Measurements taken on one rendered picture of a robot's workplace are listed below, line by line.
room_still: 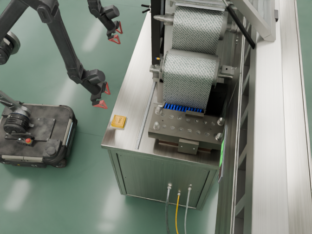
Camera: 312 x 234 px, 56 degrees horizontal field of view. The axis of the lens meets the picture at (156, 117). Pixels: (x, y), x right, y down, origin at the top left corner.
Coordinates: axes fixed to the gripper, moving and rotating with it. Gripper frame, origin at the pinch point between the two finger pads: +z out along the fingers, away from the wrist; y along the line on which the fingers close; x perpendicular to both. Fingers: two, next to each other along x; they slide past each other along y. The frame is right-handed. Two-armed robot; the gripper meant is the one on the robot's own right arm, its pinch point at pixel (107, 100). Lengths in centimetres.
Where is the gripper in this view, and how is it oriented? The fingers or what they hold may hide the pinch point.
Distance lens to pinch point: 161.2
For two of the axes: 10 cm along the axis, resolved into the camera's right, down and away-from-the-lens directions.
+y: 0.7, -8.3, 5.5
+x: -8.7, 2.2, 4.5
